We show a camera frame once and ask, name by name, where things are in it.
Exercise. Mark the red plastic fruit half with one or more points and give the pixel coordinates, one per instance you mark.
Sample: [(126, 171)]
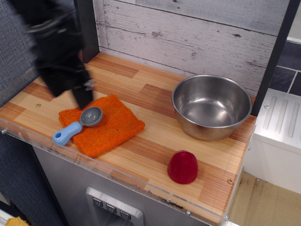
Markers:
[(183, 167)]

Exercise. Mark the black right frame post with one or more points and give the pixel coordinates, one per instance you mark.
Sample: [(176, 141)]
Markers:
[(275, 55)]

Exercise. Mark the grey cabinet with dispenser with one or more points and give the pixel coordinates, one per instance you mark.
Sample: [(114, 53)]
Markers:
[(89, 199)]

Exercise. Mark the stainless steel bowl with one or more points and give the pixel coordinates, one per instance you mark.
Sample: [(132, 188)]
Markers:
[(210, 107)]

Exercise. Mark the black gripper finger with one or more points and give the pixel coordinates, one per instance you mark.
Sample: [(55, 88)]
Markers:
[(83, 96), (58, 81)]

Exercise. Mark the yellow object at corner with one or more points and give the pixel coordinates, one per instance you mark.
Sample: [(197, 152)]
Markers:
[(16, 222)]

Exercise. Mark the clear acrylic front guard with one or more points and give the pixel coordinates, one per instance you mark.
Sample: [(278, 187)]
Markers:
[(208, 217)]

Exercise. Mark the white toy sink unit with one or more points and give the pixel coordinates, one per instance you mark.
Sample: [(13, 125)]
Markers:
[(274, 152)]

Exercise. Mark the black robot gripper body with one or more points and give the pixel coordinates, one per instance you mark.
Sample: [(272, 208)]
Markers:
[(57, 40)]

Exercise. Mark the blue handled grey spoon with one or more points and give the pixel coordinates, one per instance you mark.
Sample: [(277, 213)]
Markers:
[(89, 118)]

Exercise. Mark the orange knitted towel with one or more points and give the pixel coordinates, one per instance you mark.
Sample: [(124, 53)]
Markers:
[(117, 126)]

